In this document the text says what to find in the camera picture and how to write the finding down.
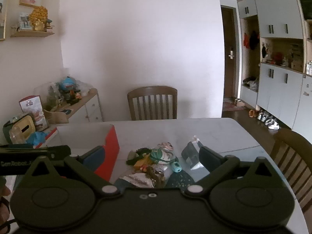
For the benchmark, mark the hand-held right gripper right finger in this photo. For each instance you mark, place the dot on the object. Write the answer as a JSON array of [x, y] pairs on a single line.
[[210, 159]]

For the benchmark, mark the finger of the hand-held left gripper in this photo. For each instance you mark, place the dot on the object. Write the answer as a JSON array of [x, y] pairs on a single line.
[[57, 151]]

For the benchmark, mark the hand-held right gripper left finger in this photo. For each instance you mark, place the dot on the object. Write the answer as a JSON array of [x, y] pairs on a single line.
[[93, 159]]

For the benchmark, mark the red cardboard box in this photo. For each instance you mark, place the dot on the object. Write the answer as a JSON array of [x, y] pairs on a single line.
[[111, 148]]

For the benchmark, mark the person's left hand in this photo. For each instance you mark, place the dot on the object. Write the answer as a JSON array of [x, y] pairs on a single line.
[[4, 210]]

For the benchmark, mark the dark card packet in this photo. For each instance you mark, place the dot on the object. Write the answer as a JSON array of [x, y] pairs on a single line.
[[191, 152]]

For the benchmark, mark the blue cloth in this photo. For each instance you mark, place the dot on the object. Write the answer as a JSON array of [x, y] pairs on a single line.
[[39, 137]]

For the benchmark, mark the small blue toy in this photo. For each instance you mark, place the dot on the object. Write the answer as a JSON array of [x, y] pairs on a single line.
[[176, 167]]

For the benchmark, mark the dark green dotted pouch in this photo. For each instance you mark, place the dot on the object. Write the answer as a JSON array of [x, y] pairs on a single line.
[[179, 180]]

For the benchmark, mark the dark green plush toy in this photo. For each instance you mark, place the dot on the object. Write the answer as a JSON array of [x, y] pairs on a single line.
[[136, 154]]

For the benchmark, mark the beige green tissue box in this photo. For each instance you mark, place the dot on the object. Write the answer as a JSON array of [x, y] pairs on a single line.
[[20, 124]]

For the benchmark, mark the striped fabric pouch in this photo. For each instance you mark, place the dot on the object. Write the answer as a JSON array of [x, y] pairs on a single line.
[[136, 180]]

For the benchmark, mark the white red snack bag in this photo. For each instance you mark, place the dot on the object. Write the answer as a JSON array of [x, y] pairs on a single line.
[[33, 109]]

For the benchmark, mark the white sideboard cabinet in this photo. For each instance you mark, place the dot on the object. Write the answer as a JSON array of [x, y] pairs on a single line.
[[91, 109]]

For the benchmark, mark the doormat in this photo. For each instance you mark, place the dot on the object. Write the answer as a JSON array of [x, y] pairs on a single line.
[[232, 105]]

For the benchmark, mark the clear plastic bag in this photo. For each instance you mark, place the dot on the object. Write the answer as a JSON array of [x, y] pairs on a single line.
[[47, 93]]

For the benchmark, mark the blue round plush toy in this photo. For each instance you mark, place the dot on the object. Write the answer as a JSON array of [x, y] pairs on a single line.
[[67, 84]]

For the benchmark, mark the white sneaker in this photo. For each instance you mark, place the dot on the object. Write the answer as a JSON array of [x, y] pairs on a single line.
[[273, 124]]

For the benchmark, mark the wooden slat-back chair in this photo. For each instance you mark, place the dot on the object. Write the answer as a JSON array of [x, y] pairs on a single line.
[[295, 156], [152, 102]]

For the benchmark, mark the brown door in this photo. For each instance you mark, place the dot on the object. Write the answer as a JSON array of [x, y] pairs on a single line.
[[229, 53]]

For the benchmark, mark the golden ornament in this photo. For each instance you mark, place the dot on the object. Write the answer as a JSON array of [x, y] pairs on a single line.
[[38, 19]]

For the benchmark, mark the small photo box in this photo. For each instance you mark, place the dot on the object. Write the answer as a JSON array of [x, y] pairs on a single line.
[[24, 22]]

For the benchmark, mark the large framed picture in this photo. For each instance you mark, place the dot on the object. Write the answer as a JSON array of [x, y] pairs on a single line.
[[2, 12]]

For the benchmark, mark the white wall cabinet unit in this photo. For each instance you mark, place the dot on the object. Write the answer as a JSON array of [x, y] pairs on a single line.
[[277, 17]]

